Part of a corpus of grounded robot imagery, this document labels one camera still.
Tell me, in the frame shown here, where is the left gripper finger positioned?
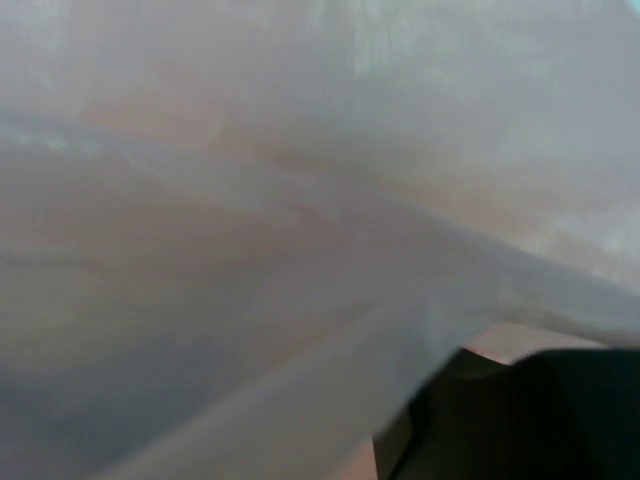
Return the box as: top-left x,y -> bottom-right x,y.
373,349 -> 639,479

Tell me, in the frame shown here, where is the pink plastic bag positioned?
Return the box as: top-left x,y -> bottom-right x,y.
1,1 -> 639,479

